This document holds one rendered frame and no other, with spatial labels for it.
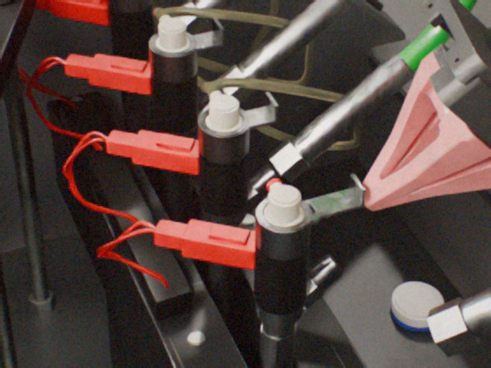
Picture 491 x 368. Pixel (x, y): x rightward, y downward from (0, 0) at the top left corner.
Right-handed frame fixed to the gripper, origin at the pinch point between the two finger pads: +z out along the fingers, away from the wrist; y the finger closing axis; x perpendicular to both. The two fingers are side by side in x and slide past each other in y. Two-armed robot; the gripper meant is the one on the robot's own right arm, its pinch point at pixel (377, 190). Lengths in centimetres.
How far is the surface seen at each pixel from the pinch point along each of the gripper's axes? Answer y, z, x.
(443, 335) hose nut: 0.6, -0.9, 10.6
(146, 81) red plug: 5.7, 9.3, -14.3
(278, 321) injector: -0.8, 8.2, 2.3
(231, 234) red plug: 3.9, 6.7, 0.1
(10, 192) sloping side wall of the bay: -0.6, 29.4, -27.2
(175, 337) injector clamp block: -1.3, 15.7, -2.5
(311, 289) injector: -1.3, 6.2, 1.3
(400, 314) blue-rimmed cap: -23.6, 12.9, -14.6
